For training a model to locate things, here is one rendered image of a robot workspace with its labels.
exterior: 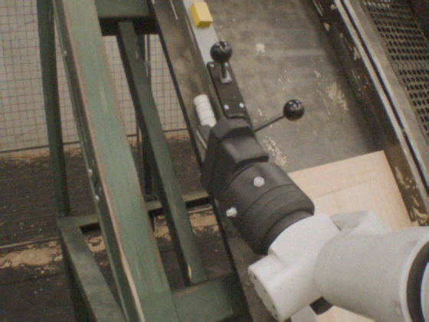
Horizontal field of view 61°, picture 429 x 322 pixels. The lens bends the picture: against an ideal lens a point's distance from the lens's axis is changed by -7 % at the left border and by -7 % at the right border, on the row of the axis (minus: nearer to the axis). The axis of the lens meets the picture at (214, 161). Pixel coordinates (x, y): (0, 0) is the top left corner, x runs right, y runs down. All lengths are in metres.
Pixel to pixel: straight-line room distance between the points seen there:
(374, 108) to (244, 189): 0.63
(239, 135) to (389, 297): 0.31
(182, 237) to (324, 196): 0.30
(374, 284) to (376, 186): 0.70
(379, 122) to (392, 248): 0.77
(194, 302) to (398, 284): 0.51
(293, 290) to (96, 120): 0.41
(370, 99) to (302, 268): 0.68
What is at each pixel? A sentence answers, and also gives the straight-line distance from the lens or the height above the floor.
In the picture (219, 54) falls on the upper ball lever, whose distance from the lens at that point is 0.65.
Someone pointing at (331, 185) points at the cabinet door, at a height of 1.24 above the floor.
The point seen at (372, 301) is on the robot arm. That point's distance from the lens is 0.25.
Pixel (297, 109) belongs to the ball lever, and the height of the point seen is 1.43.
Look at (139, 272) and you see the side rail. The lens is 0.58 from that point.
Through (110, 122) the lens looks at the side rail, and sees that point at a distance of 0.64.
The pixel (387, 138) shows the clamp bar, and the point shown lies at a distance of 0.99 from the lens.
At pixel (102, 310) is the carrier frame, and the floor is 0.79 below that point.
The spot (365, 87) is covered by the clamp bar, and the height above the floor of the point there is 1.42.
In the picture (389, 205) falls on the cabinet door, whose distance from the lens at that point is 0.95.
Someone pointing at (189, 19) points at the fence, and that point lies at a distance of 0.83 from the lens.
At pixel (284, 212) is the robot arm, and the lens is 0.41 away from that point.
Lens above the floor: 1.55
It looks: 19 degrees down
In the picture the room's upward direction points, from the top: straight up
